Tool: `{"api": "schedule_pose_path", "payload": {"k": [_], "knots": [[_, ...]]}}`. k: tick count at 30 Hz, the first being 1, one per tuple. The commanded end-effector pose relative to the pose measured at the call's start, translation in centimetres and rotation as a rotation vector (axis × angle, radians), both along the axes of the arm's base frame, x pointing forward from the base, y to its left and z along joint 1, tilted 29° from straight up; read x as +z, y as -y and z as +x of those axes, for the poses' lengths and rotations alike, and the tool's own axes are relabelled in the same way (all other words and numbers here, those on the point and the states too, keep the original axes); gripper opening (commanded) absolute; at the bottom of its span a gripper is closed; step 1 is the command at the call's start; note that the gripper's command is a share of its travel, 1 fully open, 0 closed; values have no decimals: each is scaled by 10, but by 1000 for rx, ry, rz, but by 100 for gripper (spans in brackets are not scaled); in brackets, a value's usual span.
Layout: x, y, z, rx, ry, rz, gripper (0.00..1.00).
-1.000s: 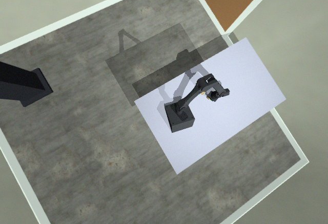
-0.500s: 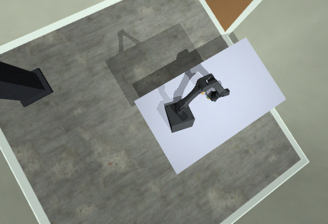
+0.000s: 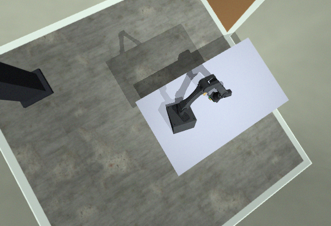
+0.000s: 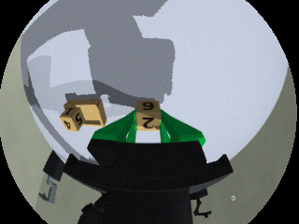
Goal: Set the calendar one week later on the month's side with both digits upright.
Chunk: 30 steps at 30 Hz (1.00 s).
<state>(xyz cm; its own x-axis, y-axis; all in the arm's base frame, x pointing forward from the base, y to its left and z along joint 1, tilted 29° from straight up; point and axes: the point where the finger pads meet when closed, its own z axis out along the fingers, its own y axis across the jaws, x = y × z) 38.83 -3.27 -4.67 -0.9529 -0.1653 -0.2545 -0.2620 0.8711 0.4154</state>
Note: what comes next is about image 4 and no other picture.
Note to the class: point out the tan wooden number cube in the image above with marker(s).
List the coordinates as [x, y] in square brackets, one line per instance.
[148, 115]
[72, 119]

